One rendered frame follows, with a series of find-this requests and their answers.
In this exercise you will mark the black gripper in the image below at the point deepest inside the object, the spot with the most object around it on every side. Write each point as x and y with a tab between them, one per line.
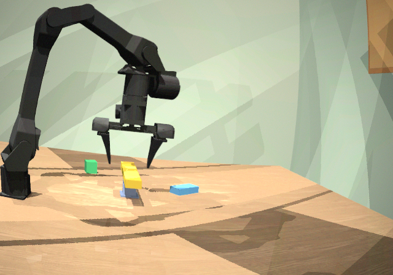
133	112

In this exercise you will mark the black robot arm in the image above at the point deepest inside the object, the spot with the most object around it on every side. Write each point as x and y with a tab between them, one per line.
135	50

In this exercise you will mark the small green cube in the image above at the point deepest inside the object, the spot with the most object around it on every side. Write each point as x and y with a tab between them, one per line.
90	166

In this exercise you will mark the light blue rectangular block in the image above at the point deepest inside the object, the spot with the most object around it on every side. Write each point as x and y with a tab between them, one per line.
184	189

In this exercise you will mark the yellow bar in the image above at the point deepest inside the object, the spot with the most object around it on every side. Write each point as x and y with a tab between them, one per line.
130	175

